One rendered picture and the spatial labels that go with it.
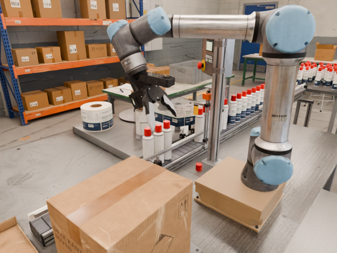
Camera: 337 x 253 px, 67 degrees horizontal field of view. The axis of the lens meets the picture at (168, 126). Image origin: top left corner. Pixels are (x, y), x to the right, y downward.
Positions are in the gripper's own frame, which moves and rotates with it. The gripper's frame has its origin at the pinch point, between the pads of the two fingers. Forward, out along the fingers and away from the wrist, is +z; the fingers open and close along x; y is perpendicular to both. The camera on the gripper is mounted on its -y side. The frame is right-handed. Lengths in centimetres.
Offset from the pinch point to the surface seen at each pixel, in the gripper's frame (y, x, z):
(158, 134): 25.5, -24.2, 7.0
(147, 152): 30.3, -17.2, 12.1
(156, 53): 348, -553, -114
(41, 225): 44, 31, 14
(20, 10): 295, -180, -206
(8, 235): 56, 37, 13
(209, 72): 1, -50, -9
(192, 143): 30, -54, 24
